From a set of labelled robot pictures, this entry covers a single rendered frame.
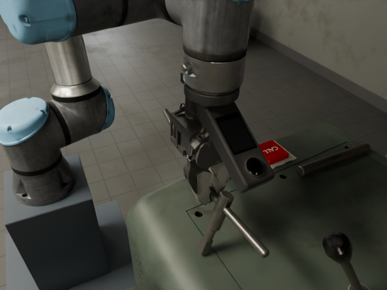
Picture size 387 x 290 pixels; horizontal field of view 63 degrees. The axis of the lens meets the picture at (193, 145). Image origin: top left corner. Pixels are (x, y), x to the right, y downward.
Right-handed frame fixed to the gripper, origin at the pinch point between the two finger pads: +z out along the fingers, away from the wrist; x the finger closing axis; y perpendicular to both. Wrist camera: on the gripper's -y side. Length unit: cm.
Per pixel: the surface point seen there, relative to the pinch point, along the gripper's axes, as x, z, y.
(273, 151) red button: -23.6, 5.8, 9.8
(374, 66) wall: -305, 95, 143
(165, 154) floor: -67, 133, 157
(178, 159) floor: -74, 133, 146
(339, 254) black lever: -4.8, -7.0, -18.9
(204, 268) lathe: 4.5, 7.0, -6.3
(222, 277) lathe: 3.0, 7.0, -8.9
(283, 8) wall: -318, 77, 299
